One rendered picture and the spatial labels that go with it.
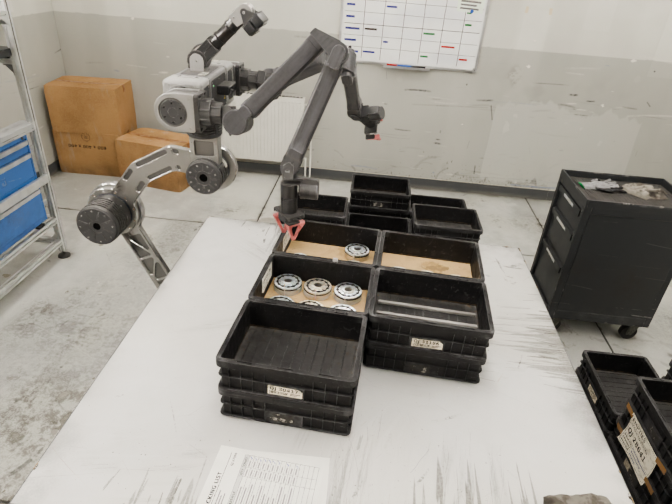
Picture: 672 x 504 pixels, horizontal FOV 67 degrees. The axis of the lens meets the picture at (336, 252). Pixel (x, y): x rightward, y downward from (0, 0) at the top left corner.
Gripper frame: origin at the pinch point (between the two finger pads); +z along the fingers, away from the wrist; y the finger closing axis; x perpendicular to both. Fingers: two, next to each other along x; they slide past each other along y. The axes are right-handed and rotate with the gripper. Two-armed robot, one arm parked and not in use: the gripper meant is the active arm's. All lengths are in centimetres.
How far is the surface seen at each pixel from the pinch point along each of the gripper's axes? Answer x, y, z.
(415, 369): -19, -50, 33
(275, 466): 38, -55, 35
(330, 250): -29.9, 14.6, 23.5
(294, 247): -18.0, 24.3, 23.3
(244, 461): 44, -49, 35
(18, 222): 71, 188, 63
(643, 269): -202, -48, 57
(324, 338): 4.8, -30.3, 23.2
